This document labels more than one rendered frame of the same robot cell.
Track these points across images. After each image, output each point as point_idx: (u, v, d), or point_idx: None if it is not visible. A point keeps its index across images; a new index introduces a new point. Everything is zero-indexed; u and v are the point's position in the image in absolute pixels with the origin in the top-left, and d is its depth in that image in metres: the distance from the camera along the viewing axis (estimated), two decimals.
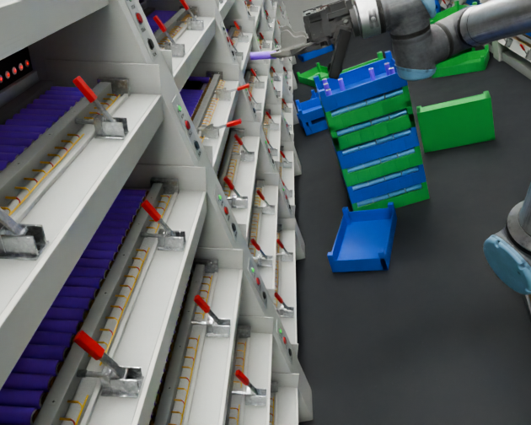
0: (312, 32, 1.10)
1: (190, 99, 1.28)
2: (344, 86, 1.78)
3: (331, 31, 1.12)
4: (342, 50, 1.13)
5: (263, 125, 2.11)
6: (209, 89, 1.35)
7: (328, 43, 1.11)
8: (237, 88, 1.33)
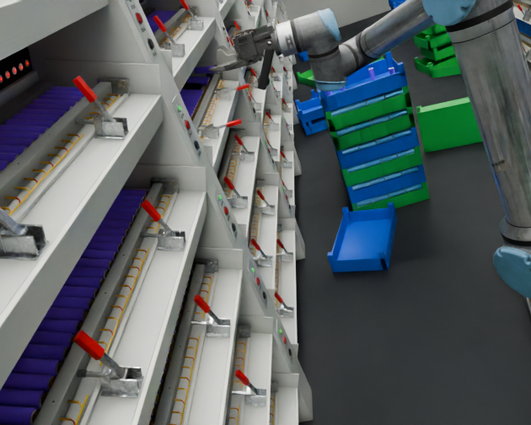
0: (241, 51, 1.34)
1: (190, 99, 1.28)
2: (344, 86, 1.78)
3: (258, 51, 1.36)
4: (267, 66, 1.37)
5: (263, 125, 2.11)
6: (209, 89, 1.35)
7: (254, 61, 1.35)
8: (237, 88, 1.33)
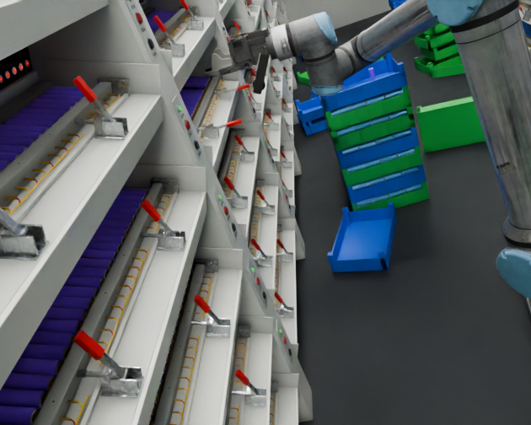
0: (236, 56, 1.33)
1: (190, 99, 1.28)
2: (344, 86, 1.78)
3: (253, 55, 1.34)
4: (262, 70, 1.35)
5: (263, 125, 2.11)
6: (209, 89, 1.35)
7: (249, 65, 1.33)
8: (237, 88, 1.33)
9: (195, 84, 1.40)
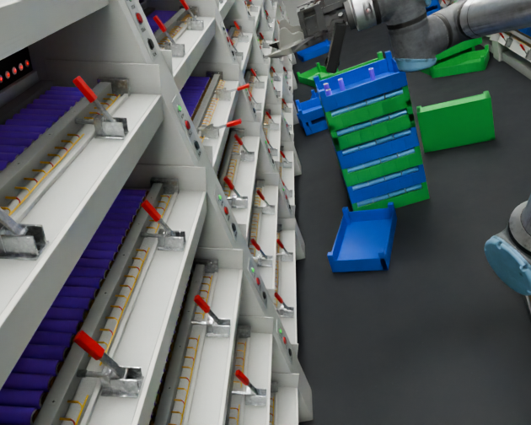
0: (307, 27, 1.10)
1: (190, 99, 1.28)
2: (344, 86, 1.78)
3: (326, 25, 1.11)
4: (339, 43, 1.12)
5: (263, 125, 2.11)
6: (209, 89, 1.35)
7: (324, 37, 1.10)
8: (237, 88, 1.33)
9: (195, 84, 1.40)
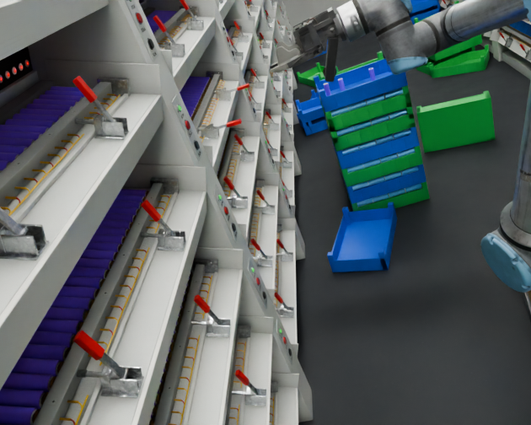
0: (303, 44, 1.23)
1: (190, 99, 1.28)
2: (344, 86, 1.78)
3: (320, 40, 1.24)
4: (333, 55, 1.25)
5: (263, 125, 2.11)
6: (209, 89, 1.35)
7: (319, 51, 1.23)
8: (237, 88, 1.33)
9: (195, 84, 1.40)
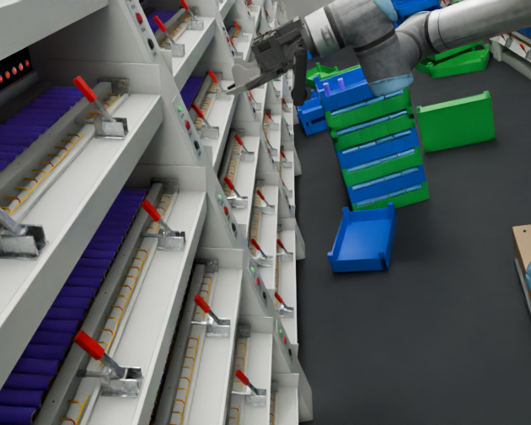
0: (265, 61, 1.00)
1: (185, 99, 1.28)
2: (344, 86, 1.78)
3: (286, 56, 1.01)
4: (302, 74, 1.02)
5: (263, 125, 2.11)
6: (202, 89, 1.35)
7: (284, 70, 1.00)
8: (216, 82, 1.32)
9: (190, 84, 1.40)
